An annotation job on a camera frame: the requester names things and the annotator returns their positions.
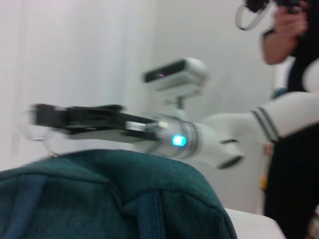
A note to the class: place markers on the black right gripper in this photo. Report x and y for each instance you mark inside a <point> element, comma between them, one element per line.
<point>119,129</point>

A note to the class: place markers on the dark teal insulated lunch bag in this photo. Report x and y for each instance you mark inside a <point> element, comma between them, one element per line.
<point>112,199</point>

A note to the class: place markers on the teleoperator bare forearm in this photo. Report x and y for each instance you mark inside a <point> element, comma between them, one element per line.
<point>276,47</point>

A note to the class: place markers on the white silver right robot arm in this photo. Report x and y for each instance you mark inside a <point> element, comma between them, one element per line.
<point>224,139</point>

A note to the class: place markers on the teleoperator bare hand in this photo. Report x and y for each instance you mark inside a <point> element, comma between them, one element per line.
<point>290,25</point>

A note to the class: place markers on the person in black clothing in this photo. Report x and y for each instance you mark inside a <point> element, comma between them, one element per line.
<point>294,161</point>

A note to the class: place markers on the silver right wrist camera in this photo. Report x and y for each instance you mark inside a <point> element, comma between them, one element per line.
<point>179,74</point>

